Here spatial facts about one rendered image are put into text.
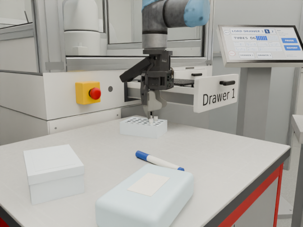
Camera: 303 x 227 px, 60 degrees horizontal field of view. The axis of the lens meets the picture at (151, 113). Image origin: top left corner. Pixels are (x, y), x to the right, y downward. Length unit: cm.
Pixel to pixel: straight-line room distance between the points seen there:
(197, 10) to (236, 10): 206
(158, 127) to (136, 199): 42
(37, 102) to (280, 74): 210
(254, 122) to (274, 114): 75
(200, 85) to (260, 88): 106
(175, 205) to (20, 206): 25
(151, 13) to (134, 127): 33
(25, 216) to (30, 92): 56
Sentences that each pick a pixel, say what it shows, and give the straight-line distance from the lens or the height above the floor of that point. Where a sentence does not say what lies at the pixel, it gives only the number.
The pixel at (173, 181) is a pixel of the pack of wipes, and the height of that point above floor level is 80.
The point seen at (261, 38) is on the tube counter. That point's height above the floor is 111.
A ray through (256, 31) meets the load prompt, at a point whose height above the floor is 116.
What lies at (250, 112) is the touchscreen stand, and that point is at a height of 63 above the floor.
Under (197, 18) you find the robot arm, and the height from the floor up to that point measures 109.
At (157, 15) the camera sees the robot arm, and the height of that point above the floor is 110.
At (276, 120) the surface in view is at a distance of 262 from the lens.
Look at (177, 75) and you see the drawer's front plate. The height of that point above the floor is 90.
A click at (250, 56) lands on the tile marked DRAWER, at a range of 172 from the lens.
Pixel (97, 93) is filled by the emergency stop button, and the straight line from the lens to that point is 87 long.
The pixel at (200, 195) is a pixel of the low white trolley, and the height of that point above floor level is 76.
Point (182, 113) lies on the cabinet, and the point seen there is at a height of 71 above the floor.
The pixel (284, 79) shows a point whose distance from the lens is 256.
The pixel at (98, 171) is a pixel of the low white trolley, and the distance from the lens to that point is 56.
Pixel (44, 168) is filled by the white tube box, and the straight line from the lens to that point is 47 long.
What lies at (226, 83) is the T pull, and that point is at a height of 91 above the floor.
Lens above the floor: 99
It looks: 12 degrees down
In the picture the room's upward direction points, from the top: straight up
